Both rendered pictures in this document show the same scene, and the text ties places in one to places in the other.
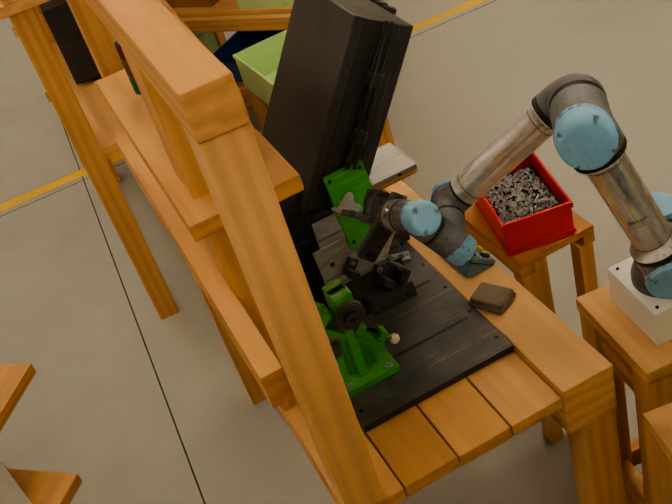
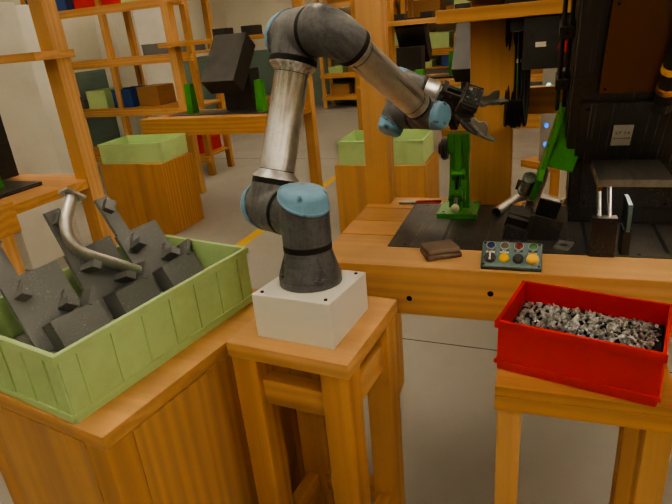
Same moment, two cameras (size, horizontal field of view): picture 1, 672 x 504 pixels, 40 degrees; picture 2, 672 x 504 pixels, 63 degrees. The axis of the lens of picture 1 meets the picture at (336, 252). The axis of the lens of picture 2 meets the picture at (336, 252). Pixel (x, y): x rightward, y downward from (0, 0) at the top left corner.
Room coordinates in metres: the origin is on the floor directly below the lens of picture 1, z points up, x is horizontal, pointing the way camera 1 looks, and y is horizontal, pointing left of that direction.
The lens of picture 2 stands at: (2.38, -1.67, 1.51)
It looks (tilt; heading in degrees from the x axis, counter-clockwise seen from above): 22 degrees down; 125
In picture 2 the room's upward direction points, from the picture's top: 5 degrees counter-clockwise
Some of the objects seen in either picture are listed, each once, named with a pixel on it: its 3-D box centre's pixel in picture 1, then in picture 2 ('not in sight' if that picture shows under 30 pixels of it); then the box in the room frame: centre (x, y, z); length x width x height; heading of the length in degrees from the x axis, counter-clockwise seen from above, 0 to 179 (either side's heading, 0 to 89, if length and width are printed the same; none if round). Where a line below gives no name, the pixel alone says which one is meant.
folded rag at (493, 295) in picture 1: (491, 296); (440, 249); (1.80, -0.34, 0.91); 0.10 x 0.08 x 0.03; 42
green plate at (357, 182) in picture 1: (350, 199); (562, 142); (2.05, -0.08, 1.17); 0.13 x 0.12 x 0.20; 14
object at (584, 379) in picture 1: (432, 250); (586, 291); (2.18, -0.27, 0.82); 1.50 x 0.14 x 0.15; 14
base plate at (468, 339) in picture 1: (344, 276); (582, 230); (2.11, 0.00, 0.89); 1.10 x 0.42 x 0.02; 14
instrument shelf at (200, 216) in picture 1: (185, 127); (594, 3); (2.05, 0.25, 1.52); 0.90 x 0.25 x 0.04; 14
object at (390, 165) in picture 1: (343, 186); (624, 165); (2.21, -0.08, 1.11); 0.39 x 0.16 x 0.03; 104
